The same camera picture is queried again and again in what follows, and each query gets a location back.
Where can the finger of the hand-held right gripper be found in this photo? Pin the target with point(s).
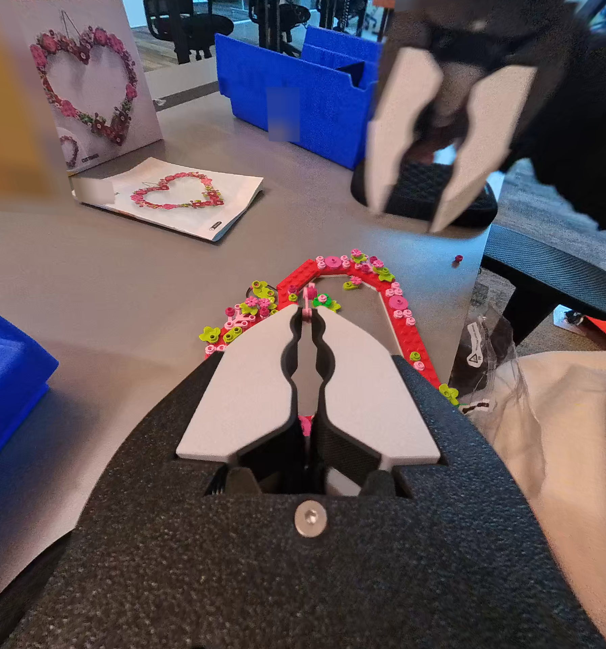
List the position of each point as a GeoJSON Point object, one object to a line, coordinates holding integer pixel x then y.
{"type": "Point", "coordinates": [401, 116]}
{"type": "Point", "coordinates": [490, 132]}

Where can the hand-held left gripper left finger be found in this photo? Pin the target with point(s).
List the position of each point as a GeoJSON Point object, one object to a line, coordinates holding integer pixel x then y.
{"type": "Point", "coordinates": [242, 395]}

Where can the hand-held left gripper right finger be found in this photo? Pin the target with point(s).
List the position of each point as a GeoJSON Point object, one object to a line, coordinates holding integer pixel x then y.
{"type": "Point", "coordinates": [368, 400]}

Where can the small pink brick stem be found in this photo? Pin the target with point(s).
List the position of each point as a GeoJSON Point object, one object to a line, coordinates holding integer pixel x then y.
{"type": "Point", "coordinates": [310, 299]}

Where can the red heart brick wreath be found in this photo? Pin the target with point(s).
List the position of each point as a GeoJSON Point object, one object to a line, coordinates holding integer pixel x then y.
{"type": "Point", "coordinates": [303, 271]}

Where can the grey desk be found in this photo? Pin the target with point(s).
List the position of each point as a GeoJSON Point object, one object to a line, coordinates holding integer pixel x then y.
{"type": "Point", "coordinates": [105, 284]}

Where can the black mesh chair armrest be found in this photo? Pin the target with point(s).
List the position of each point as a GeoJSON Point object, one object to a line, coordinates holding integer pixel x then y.
{"type": "Point", "coordinates": [419, 190]}
{"type": "Point", "coordinates": [551, 274]}

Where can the green pink flower brick piece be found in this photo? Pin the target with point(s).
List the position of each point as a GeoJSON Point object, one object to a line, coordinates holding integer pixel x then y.
{"type": "Point", "coordinates": [325, 302]}

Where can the blue plastic bin with divider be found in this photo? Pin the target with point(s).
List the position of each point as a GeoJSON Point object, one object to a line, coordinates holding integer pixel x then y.
{"type": "Point", "coordinates": [292, 86]}

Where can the clear plastic bag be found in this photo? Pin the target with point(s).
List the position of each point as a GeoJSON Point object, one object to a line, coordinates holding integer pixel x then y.
{"type": "Point", "coordinates": [485, 350]}

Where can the black office chair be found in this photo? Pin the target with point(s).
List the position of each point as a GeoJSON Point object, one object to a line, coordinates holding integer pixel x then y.
{"type": "Point", "coordinates": [186, 25]}
{"type": "Point", "coordinates": [277, 20]}

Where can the heart wreath instruction booklet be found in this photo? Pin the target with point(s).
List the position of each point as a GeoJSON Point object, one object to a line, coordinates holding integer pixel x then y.
{"type": "Point", "coordinates": [181, 195]}

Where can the person's beige trousers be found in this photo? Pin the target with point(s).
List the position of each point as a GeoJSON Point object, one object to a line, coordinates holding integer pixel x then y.
{"type": "Point", "coordinates": [571, 456]}

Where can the heart wreath set box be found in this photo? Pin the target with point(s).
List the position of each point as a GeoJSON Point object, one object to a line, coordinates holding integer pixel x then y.
{"type": "Point", "coordinates": [90, 81]}

